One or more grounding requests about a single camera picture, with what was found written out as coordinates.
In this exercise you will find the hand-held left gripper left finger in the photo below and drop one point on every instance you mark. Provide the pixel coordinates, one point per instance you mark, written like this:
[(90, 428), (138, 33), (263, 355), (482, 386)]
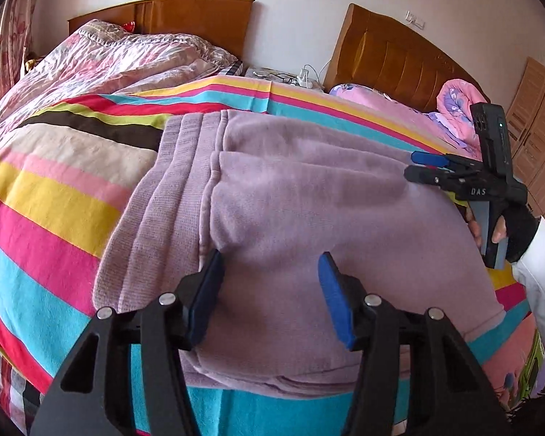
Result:
[(206, 295)]

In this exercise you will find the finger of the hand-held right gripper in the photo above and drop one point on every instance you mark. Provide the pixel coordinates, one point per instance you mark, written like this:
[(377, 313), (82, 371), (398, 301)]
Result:
[(429, 176), (429, 158)]

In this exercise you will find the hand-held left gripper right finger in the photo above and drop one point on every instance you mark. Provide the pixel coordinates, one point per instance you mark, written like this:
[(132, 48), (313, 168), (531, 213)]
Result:
[(336, 299)]

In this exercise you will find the lilac knit sweater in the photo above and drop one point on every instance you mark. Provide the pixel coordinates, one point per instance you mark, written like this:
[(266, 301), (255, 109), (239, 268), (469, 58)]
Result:
[(299, 200)]

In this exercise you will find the person's right hand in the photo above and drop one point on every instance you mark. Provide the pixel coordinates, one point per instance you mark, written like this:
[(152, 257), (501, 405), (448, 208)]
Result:
[(522, 231)]

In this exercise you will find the light wooden wardrobe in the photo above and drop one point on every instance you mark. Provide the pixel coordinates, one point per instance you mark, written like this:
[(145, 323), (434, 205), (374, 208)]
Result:
[(540, 113)]

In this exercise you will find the rolled pink floral quilt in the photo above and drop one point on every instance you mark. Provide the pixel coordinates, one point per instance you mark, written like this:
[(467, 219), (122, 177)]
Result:
[(454, 100)]

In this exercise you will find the pink bed sheet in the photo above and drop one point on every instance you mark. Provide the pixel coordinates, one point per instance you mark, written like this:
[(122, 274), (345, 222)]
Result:
[(390, 104)]

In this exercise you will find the padded wooden headboard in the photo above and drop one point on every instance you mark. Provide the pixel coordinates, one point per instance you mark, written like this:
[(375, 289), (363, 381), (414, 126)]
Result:
[(390, 63)]

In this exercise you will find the pink purple pillow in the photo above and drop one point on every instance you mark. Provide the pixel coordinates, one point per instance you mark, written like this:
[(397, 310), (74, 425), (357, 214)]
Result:
[(345, 89)]

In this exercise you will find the white power strip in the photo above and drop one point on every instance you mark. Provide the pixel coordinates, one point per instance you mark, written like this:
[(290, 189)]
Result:
[(305, 77)]

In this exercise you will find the black eyeglasses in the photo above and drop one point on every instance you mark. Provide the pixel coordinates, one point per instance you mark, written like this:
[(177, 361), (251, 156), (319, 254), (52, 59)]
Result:
[(288, 79)]

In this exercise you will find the striped colourful blanket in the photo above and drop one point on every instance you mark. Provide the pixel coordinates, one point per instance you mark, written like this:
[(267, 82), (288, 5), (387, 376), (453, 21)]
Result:
[(50, 218)]

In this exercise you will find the nightstand with floral cover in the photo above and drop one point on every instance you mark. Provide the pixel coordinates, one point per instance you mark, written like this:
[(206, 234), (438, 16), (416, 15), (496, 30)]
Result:
[(263, 72)]

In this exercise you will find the cartoon printed pink cloth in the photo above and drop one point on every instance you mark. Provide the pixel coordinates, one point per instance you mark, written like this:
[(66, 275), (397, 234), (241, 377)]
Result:
[(515, 354)]

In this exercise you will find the checked bed sheet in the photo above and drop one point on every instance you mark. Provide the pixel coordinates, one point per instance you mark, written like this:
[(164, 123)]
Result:
[(9, 390)]

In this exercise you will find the plain wooden headboard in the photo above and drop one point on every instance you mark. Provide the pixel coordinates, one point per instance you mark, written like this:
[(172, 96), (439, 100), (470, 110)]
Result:
[(195, 18)]

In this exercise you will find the small red object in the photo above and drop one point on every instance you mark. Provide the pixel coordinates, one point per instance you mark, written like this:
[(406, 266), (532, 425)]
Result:
[(129, 27)]

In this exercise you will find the floral curtain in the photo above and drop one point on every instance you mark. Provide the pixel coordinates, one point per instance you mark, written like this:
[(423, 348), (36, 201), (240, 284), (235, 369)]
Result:
[(13, 32)]

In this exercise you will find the white wall switch panel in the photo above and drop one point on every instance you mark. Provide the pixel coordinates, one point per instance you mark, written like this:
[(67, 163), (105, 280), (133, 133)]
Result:
[(415, 19)]

